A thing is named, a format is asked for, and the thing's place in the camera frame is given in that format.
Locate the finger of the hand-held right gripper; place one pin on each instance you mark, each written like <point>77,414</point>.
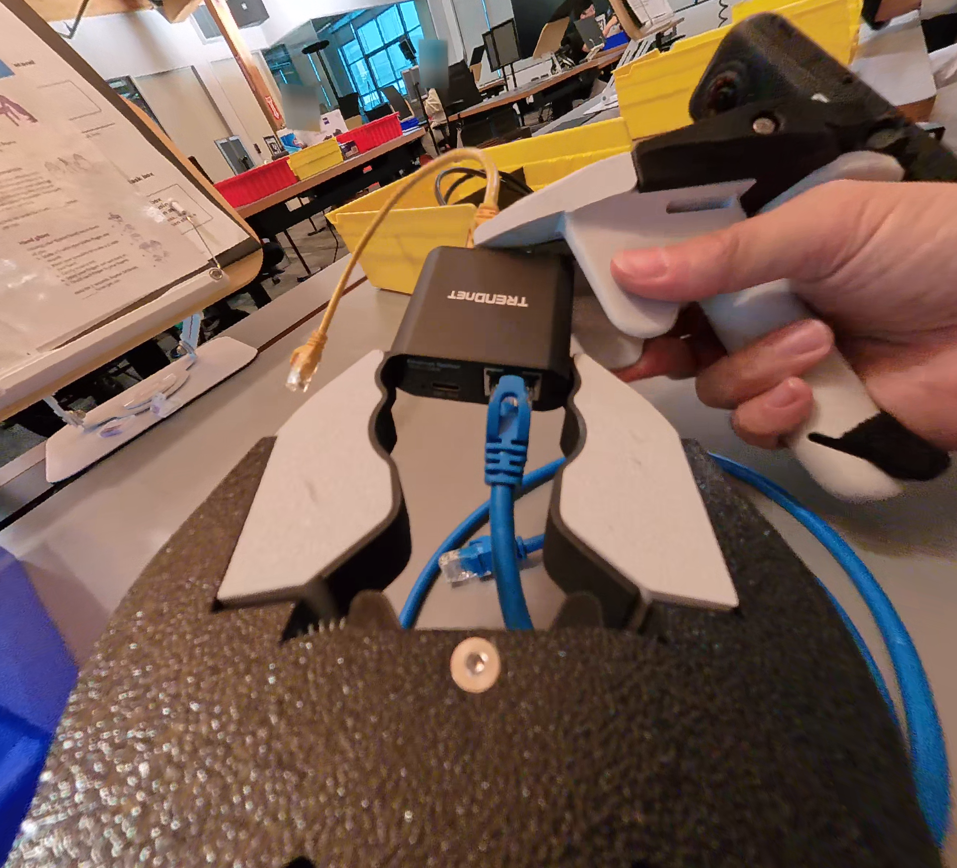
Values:
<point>650,311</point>
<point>553,202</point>

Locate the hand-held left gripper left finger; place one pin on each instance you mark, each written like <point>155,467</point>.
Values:
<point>314,494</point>

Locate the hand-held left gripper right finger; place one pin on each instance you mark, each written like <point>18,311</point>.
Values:
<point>643,509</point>

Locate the black network adapter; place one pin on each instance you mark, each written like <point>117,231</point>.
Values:
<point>478,314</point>

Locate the grey desk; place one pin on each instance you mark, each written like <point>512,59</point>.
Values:
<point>149,509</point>

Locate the person's right hand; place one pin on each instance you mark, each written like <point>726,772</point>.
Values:
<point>882,285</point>

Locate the red storage bin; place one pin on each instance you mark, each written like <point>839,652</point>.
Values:
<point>254,187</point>
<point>370,133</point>

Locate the long background table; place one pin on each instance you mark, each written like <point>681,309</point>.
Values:
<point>359,169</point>

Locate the small yellow storage bin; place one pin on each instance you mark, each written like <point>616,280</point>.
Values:
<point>314,161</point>

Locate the blue storage bin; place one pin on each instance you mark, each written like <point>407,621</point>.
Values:
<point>30,696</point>

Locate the black ceiling speaker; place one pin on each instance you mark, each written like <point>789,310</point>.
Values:
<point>247,4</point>

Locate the laminated instruction sheet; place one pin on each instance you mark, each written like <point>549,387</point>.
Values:
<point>90,195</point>

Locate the large black wall screen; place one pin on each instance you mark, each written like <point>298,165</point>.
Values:
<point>538,0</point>

